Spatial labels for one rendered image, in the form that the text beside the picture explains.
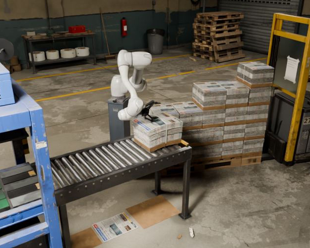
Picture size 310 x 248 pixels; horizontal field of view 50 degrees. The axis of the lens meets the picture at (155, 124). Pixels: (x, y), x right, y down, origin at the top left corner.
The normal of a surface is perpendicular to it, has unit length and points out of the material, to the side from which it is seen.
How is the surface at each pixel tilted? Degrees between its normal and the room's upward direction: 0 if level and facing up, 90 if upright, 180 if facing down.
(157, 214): 0
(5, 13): 90
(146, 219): 0
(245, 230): 0
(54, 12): 90
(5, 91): 90
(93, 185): 90
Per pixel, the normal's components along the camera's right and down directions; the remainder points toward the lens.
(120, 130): -0.32, 0.38
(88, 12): 0.56, 0.34
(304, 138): 0.25, 0.39
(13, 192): 0.00, -0.91
